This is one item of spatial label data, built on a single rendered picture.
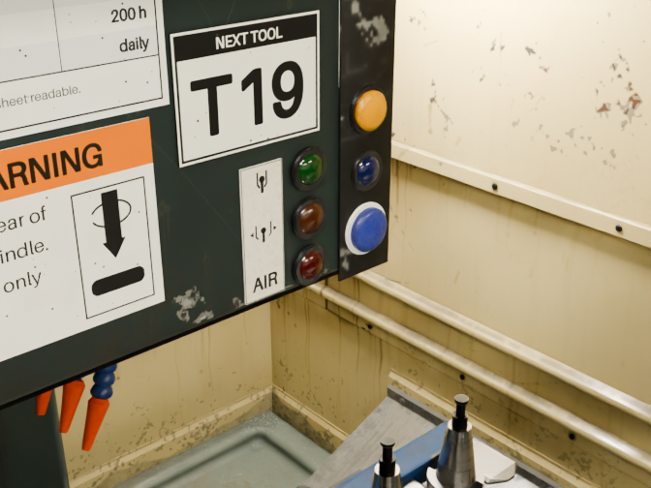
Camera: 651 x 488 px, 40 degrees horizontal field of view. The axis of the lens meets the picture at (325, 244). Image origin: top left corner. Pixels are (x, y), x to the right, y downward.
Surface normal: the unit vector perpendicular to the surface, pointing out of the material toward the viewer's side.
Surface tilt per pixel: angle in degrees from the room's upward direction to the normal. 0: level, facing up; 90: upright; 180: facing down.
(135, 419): 90
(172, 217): 90
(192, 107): 90
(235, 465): 0
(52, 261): 90
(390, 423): 24
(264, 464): 0
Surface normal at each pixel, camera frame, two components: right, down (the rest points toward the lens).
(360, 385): -0.75, 0.28
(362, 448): -0.31, -0.71
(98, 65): 0.66, 0.32
